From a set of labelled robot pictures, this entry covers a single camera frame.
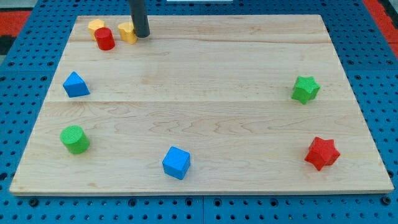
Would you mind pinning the green cylinder block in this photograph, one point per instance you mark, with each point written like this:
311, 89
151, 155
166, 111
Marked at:
74, 139

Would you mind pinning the yellow heart block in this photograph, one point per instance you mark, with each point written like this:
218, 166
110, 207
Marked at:
127, 32

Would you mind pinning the red star block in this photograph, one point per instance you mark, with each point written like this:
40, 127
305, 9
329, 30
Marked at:
322, 152

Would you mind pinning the light wooden board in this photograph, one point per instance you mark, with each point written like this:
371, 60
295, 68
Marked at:
218, 87

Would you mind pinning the black cylindrical robot arm tip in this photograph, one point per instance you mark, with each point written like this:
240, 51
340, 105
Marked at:
139, 18

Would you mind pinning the red cylinder block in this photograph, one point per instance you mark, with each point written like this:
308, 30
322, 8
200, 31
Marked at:
104, 38

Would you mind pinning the blue cube block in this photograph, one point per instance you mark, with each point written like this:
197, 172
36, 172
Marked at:
176, 163

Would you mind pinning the blue triangle block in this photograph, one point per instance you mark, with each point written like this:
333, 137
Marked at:
75, 86

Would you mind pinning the yellow hexagon block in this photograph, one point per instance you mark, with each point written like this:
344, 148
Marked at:
94, 25

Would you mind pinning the green star block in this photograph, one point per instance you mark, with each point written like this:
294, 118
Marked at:
305, 89

